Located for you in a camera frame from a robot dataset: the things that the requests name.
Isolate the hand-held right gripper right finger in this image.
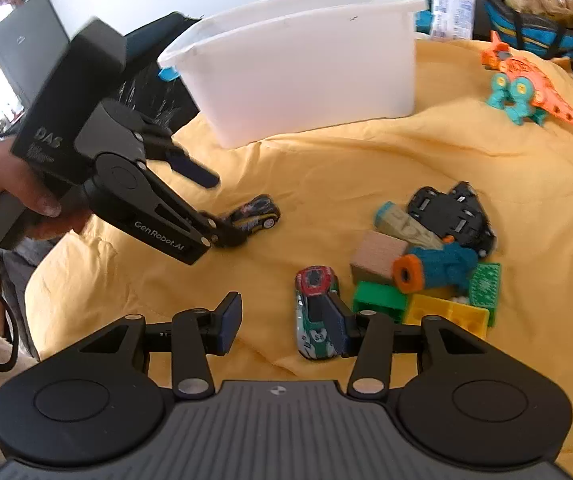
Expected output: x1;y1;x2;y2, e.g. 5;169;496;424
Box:
322;293;498;397

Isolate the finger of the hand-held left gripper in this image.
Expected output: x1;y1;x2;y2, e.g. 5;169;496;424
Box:
111;160;248;267
136;115;220;191

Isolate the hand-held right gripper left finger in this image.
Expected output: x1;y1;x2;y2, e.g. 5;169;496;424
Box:
74;291;243;400

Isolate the black yellow toy car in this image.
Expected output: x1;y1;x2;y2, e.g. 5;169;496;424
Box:
219;194;282;242

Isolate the person's left hand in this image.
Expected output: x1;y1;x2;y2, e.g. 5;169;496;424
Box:
0;139;63;218

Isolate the green red toy car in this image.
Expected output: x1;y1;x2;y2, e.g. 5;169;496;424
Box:
293;266;342;361

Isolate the green plastic block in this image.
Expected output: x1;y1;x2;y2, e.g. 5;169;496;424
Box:
351;281;409;324

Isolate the grey cabinet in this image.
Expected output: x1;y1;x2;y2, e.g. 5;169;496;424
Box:
0;0;71;107

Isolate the wooden cube block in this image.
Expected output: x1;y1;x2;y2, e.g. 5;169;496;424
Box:
349;231;410;287

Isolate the black bag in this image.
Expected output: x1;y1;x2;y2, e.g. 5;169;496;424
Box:
116;10;203;132

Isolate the yellow plastic block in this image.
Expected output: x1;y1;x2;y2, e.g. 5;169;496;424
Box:
403;293;490;339

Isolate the yellow cloth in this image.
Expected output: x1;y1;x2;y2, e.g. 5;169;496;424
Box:
24;35;573;471

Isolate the teal orange toy cannon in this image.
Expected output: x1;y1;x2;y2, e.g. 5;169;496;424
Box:
392;244;480;295

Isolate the beige teal cone block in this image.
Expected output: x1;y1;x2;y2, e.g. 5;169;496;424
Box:
373;201;445;252

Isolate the green patterned plate block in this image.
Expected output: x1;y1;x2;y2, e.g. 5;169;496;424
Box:
465;262;502;327

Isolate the white plastic bin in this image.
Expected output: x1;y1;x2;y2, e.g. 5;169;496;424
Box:
158;0;428;150

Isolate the white printed paper packet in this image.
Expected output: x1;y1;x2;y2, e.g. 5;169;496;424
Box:
427;0;477;42

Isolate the orange teal dinosaur toy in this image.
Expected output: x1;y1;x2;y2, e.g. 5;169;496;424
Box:
480;30;573;129

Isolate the blue basket with black straps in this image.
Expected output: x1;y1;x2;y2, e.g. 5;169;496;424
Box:
483;0;573;62

